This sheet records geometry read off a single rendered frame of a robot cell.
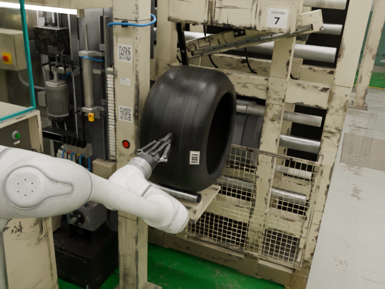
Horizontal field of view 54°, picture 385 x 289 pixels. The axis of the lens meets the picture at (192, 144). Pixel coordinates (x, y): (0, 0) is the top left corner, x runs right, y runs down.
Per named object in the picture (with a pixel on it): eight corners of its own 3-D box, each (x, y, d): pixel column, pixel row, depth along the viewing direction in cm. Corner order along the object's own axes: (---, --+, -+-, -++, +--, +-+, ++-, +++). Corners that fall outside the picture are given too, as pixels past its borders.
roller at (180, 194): (135, 175, 187) (138, 178, 191) (131, 183, 186) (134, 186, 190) (200, 192, 176) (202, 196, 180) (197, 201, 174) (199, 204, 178)
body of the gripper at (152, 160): (151, 160, 132) (163, 147, 139) (130, 155, 134) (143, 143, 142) (152, 178, 135) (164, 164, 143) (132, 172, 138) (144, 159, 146)
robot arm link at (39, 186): (97, 157, 79) (34, 151, 80) (62, 149, 61) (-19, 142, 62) (89, 221, 77) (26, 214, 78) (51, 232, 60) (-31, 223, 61)
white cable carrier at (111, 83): (109, 158, 199) (106, 67, 180) (114, 154, 203) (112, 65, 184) (116, 160, 197) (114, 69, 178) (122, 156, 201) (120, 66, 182)
